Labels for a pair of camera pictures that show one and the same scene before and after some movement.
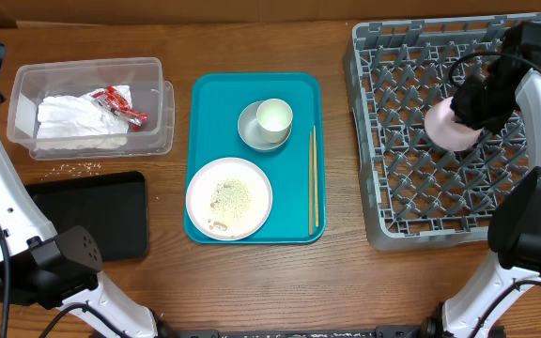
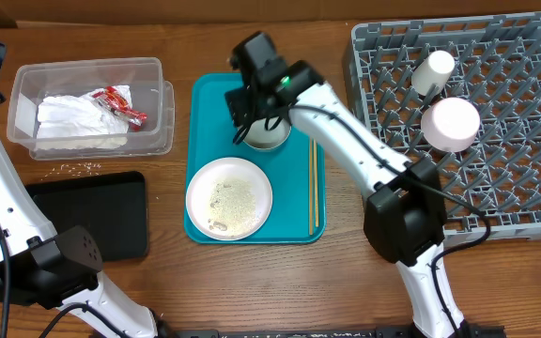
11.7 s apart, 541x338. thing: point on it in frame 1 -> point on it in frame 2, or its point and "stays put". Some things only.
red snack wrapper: x=113 y=100 stays put
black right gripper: x=465 y=115 -> x=239 y=112
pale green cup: x=274 y=117 -> x=436 y=69
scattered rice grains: x=76 y=170 stays put
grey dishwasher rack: x=415 y=192 stays put
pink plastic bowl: x=443 y=130 stays put
